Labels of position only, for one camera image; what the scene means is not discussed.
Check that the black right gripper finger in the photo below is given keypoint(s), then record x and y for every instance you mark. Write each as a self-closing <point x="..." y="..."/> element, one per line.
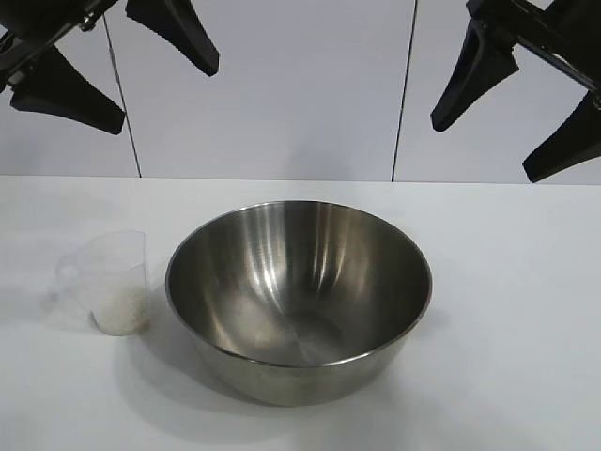
<point x="479" y="75"/>
<point x="573" y="145"/>

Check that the stainless steel mixing bowl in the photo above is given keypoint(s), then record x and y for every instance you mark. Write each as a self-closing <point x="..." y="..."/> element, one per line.
<point x="300" y="291"/>

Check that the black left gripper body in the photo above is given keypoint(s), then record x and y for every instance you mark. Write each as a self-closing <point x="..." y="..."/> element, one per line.
<point x="33" y="28"/>

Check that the white rice grains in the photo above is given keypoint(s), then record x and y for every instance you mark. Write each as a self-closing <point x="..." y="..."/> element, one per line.
<point x="119" y="312"/>

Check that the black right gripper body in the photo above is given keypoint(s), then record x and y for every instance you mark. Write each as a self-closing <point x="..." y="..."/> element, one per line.
<point x="554" y="33"/>

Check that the clear plastic measuring cup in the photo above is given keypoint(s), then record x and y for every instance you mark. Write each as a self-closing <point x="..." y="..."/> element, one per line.
<point x="108" y="268"/>

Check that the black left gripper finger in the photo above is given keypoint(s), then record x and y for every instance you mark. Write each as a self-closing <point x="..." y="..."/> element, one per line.
<point x="174" y="33"/>
<point x="61" y="96"/>

